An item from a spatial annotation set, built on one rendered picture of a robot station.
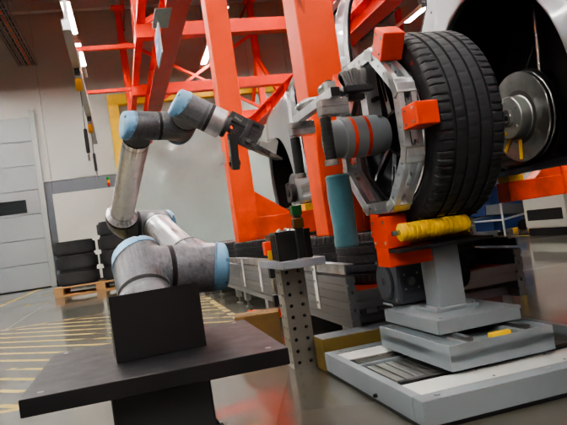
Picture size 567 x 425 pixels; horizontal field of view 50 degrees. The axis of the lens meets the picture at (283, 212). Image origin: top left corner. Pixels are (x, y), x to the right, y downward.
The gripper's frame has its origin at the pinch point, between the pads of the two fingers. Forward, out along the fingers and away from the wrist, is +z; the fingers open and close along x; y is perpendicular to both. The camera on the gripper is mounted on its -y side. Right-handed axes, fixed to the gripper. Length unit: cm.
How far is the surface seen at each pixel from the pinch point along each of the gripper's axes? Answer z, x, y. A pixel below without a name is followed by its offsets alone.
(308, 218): 81, 237, -4
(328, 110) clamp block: 5.8, -11.3, 18.9
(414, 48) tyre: 22, -12, 48
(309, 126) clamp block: 9.4, 22.8, 17.9
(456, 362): 68, -30, -33
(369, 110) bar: 22.8, 7.1, 29.7
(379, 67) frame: 15.9, -6.0, 39.9
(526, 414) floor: 80, -51, -37
